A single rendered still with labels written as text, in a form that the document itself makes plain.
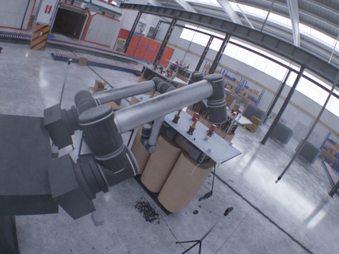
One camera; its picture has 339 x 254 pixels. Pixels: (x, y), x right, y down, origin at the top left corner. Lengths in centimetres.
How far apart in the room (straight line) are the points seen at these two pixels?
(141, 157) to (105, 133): 202
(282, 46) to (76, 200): 1031
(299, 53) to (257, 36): 250
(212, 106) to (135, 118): 61
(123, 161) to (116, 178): 11
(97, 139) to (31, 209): 60
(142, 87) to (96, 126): 117
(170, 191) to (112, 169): 166
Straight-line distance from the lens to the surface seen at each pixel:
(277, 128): 1386
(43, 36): 1172
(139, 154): 295
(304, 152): 1405
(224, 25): 1191
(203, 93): 127
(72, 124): 163
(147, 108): 107
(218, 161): 201
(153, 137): 217
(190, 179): 240
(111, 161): 105
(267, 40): 1072
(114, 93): 194
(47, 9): 1161
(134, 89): 201
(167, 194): 270
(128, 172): 111
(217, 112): 141
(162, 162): 262
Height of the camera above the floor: 216
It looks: 21 degrees down
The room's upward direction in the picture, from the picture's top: 25 degrees clockwise
